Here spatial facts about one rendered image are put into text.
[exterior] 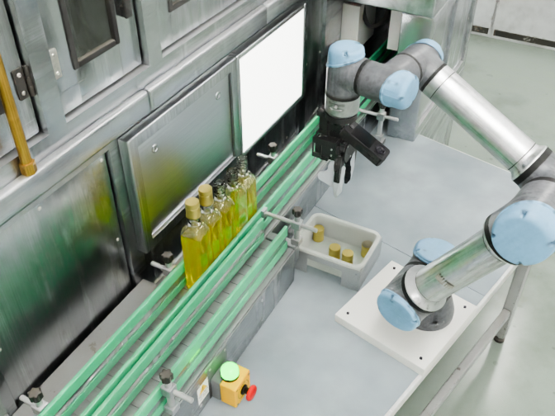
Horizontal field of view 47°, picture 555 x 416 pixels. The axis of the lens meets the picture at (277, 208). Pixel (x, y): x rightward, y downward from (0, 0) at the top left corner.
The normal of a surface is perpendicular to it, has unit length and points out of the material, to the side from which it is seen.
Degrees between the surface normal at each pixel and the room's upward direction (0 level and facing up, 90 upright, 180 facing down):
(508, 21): 90
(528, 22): 90
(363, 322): 0
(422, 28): 90
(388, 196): 0
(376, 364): 0
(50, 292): 90
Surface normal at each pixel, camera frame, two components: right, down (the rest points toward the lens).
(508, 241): -0.55, 0.44
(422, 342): 0.00, -0.77
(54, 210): 0.88, 0.30
